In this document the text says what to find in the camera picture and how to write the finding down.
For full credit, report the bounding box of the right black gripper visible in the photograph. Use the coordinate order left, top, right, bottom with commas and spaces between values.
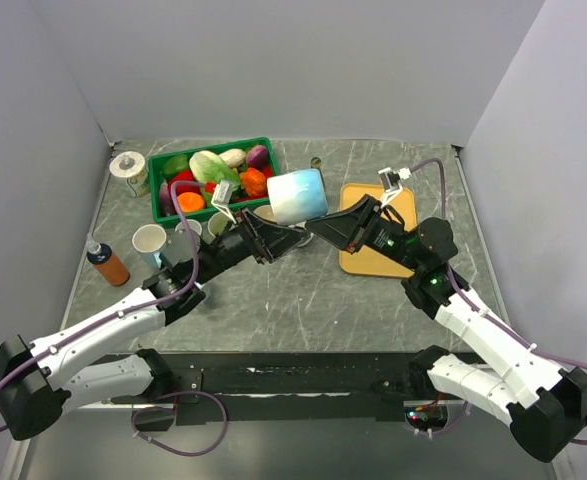
305, 194, 422, 272

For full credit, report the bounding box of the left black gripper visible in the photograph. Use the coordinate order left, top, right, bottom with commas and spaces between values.
193, 206, 310, 285

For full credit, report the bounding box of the cream ribbed mug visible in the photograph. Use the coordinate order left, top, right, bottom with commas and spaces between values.
253, 205, 276, 223

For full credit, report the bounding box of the dark grey blue mug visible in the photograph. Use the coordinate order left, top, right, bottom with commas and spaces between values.
296, 224, 314, 248

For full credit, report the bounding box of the light blue mug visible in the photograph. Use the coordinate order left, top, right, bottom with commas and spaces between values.
267, 168, 328, 226

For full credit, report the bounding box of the green mug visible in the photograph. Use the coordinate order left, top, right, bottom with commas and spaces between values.
207, 212, 234, 237

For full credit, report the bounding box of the grey printed mug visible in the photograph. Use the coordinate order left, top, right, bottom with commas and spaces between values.
174, 219, 203, 237

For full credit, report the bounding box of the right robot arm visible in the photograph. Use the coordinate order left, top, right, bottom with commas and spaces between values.
305, 195, 587, 462

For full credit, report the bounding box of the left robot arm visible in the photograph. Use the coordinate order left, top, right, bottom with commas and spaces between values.
0, 209, 310, 441

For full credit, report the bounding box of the yellow tray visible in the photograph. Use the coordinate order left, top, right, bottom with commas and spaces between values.
339, 183, 417, 279

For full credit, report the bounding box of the orange pumpkin toy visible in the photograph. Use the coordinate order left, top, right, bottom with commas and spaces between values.
240, 167, 267, 198

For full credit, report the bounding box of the purple onion toy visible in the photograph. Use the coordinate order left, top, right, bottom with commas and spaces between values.
246, 145, 270, 170

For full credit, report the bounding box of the green napa cabbage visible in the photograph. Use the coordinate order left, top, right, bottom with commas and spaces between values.
189, 150, 241, 187

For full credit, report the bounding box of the red bell pepper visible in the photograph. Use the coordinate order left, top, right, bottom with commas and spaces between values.
168, 170, 200, 196

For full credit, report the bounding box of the purple eggplant toy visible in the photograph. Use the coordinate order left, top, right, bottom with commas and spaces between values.
158, 182, 175, 217

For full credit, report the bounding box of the green plastic crate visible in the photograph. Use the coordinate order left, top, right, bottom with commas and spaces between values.
148, 137, 280, 229

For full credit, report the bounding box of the green bell pepper toy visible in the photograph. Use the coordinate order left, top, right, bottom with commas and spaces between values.
162, 154, 189, 179

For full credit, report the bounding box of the white green paper cup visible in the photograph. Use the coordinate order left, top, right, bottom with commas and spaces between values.
109, 151, 150, 198

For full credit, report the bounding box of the orange spray bottle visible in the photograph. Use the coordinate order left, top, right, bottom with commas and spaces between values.
85, 234, 130, 287

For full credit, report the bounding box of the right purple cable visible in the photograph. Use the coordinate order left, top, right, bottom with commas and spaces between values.
407, 157, 587, 446

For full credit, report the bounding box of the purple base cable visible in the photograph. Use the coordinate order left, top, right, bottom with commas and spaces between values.
130, 387, 228, 457

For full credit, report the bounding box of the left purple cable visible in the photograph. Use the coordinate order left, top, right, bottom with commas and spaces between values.
0, 180, 214, 435

